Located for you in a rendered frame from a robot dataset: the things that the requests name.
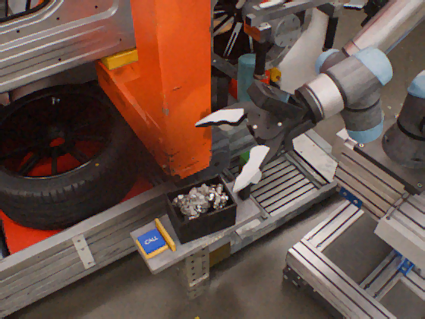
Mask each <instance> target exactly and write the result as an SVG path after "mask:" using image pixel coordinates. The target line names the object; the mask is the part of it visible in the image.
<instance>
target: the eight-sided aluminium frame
mask: <svg viewBox="0 0 425 319"><path fill-rule="evenodd" d="M218 1H219V0H210V29H211V65H213V66H214V67H216V68H218V69H219V70H220V71H222V72H224V73H225V74H227V75H228V76H229V77H230V78H232V79H235V80H237V78H238V63H237V64H235V65H231V64H230V63H229V62H227V61H226V60H224V59H223V58H221V57H219V56H218V55H217V54H215V53H214V52H213V8H214V6H215V5H216V3H217V2H218ZM312 10H313V8H310V9H305V10H303V11H299V12H297V13H295V16H297V17H298V19H299V21H300V31H299V33H298V35H297V37H296V38H295V39H294V40H293V42H292V43H291V44H289V45H288V46H286V47H284V46H283V47H280V46H277V45H276V44H274V45H273V46H272V48H271V49H270V50H269V51H268V52H267V54H266V67H265V70H267V69H269V68H274V67H275V66H278V65H279V64H280V63H281V62H282V61H283V59H284V58H285V56H286V55H287V54H288V52H289V51H290V49H292V47H293V46H294V44H295V43H296V42H297V40H299V38H300V37H301V36H302V34H303V32H304V31H305V30H307V28H308V27H309V25H310V21H311V15H312Z"/></svg>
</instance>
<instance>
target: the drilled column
mask: <svg viewBox="0 0 425 319"><path fill-rule="evenodd" d="M175 264H176V270H177V275H178V284H179V286H180V287H181V288H182V290H183V292H184V294H185V295H186V296H187V297H188V299H189V300H190V301H191V300H193V299H195V298H196V297H198V296H199V295H202V294H204V293H205V292H207V291H208V290H209V246H208V245H207V246H206V247H204V248H202V249H200V250H199V251H197V252H195V253H193V254H192V255H190V256H188V257H186V258H185V259H182V260H181V261H179V262H177V263H175ZM205 284H206V285H205ZM204 289H205V290H204Z"/></svg>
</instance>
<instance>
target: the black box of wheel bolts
mask: <svg viewBox="0 0 425 319"><path fill-rule="evenodd" d="M164 195H165V203H166V209H167V214H168V218H169V219H170V221H171V222H172V225H173V227H174V229H175V232H176V234H177V236H178V241H179V242H180V243H181V245H182V244H187V243H188V242H192V241H194V240H197V239H199V238H202V237H204V236H206V235H210V234H212V233H214V232H218V231H220V230H223V229H226V228H228V227H230V226H233V225H235V219H236V207H237V203H236V201H235V198H234V197H233V196H232V194H231V192H230V191H229V189H228V187H227V186H226V184H225V183H224V181H223V179H222V177H221V175H215V176H213V177H210V178H206V179H204V180H201V181H199V182H195V183H193V184H190V185H186V186H184V187H181V188H177V189H175V190H172V191H169V192H166V193H164Z"/></svg>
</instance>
